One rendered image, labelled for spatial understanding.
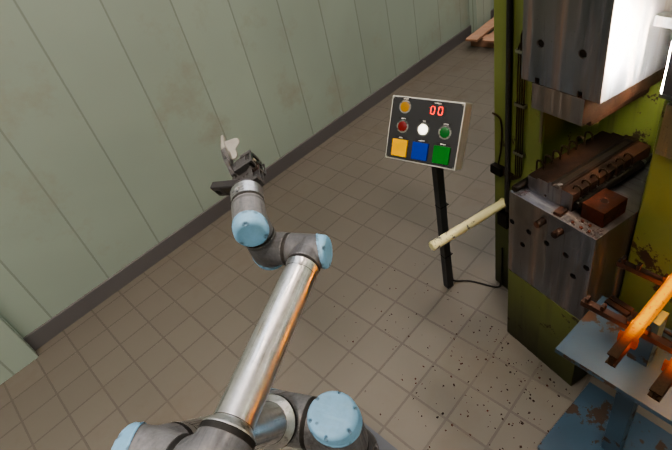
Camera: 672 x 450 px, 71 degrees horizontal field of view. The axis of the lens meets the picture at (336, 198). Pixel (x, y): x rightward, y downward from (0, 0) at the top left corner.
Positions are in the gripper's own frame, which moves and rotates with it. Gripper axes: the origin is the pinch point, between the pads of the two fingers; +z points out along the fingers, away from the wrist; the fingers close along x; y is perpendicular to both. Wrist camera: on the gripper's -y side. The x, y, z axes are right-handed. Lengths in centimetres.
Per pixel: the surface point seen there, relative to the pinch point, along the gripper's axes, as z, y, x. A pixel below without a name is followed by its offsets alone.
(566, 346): -56, 55, -99
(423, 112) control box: 40, 55, -59
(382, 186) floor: 134, 3, -178
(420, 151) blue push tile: 31, 46, -69
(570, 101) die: -9, 95, -46
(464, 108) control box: 30, 70, -60
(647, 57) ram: -10, 118, -45
